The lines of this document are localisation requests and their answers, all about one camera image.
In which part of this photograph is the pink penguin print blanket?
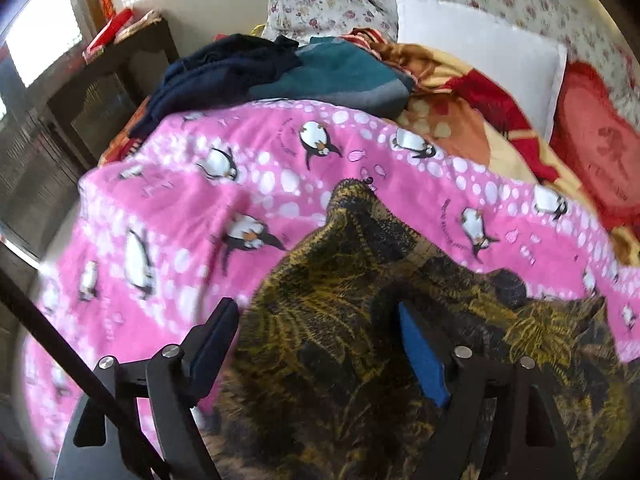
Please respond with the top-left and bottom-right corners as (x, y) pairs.
(20, 100), (640, 471)

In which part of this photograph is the dark wooden side table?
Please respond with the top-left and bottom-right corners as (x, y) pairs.
(0, 12), (181, 261)

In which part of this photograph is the red heart-shaped cushion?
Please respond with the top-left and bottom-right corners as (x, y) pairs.
(550, 60), (640, 233)

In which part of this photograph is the beige flat package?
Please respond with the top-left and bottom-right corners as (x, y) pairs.
(117, 10), (163, 41)

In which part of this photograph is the teal garment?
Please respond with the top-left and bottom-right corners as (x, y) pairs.
(247, 36), (416, 116)

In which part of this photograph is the small floral rolled quilt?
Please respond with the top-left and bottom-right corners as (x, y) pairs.
(262, 0), (398, 43)

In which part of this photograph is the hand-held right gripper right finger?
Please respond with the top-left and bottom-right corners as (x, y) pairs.
(397, 302), (578, 480)

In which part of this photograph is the red flat box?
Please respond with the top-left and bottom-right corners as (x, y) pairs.
(82, 7), (135, 58)

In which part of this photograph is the navy blue garment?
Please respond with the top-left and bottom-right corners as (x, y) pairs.
(132, 34), (301, 138)

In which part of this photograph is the dark floral patterned shirt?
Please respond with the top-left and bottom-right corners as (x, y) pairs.
(200, 177), (631, 480)

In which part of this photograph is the window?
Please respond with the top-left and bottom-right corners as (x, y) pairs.
(0, 0), (83, 86)

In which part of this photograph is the white pillow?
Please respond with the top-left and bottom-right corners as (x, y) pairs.
(395, 0), (568, 143)

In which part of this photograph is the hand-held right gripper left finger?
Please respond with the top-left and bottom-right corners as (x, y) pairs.
(52, 297), (241, 480)

